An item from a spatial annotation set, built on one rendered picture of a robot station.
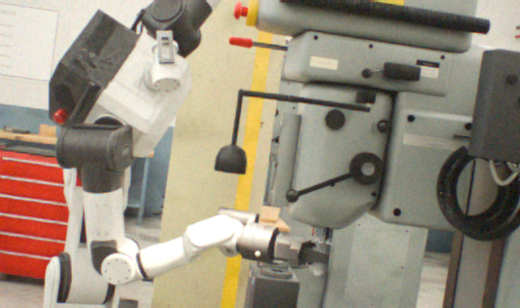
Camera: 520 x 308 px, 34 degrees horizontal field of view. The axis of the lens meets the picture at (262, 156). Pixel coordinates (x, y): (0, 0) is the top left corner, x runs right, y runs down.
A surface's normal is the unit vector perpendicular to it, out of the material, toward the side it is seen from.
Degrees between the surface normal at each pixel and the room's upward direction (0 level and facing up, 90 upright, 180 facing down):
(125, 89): 58
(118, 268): 104
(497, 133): 90
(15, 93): 90
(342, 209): 118
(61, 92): 137
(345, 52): 90
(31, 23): 90
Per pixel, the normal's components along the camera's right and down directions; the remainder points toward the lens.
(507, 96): 0.12, 0.07
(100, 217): 0.04, 0.29
